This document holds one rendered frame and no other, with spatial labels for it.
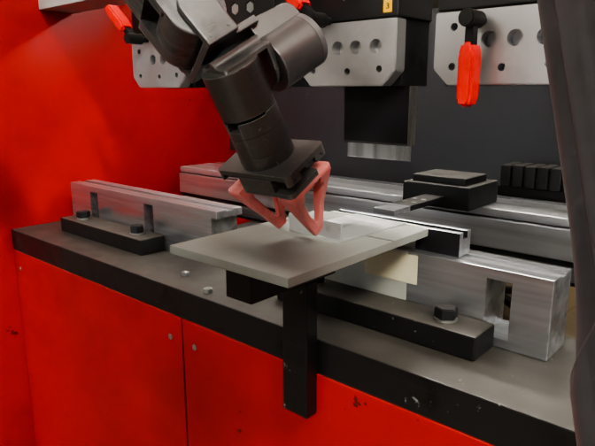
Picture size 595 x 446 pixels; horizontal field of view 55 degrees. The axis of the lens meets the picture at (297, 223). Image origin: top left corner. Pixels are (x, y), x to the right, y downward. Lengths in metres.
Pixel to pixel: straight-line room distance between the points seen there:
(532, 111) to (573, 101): 1.02
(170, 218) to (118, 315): 0.20
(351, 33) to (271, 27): 0.19
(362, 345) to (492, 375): 0.15
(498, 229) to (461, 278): 0.27
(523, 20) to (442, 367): 0.37
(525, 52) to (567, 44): 0.44
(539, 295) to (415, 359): 0.15
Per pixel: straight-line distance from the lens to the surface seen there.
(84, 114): 1.46
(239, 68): 0.54
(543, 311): 0.69
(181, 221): 1.06
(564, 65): 0.21
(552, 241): 0.95
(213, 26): 0.55
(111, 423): 1.21
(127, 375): 1.10
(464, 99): 0.63
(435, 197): 0.93
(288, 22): 0.60
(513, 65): 0.65
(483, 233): 0.98
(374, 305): 0.73
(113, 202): 1.24
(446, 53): 0.68
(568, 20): 0.21
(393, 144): 0.76
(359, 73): 0.74
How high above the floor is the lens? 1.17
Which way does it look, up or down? 13 degrees down
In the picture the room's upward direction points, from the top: straight up
